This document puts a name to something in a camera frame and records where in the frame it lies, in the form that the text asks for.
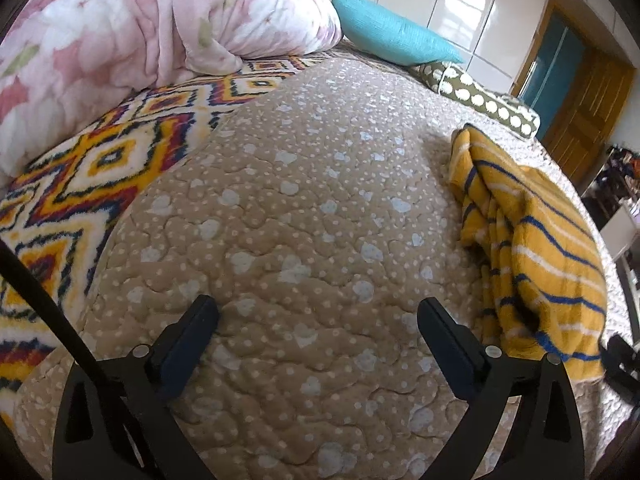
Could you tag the green white-dotted pillow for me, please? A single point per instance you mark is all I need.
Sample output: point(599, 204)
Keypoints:
point(480, 95)

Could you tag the brown wooden door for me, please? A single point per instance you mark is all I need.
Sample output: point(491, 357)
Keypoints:
point(590, 110)

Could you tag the beige dotted quilted bedspread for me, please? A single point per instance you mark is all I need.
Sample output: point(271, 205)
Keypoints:
point(325, 220)

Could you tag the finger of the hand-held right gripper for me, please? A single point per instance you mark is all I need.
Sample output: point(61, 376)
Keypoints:
point(617, 357)

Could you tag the teal door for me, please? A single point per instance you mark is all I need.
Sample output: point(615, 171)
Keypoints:
point(552, 60)

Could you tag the colourful geometric patterned blanket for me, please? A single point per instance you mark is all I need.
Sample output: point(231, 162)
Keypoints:
point(100, 160)

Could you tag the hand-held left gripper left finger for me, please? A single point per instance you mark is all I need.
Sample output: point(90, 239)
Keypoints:
point(192, 332)

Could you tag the teal pillow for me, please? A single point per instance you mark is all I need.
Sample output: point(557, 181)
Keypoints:
point(395, 30)

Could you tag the shoe rack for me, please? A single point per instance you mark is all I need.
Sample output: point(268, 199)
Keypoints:
point(612, 175)

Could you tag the pink floral duvet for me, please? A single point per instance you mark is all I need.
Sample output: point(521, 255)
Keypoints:
point(125, 35)

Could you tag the white desk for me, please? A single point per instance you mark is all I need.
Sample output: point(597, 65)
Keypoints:
point(622, 245)

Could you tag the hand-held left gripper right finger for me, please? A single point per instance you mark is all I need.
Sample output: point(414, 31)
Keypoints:
point(452, 347)

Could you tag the yellow striped sweater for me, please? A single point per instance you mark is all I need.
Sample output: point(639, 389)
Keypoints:
point(540, 240)

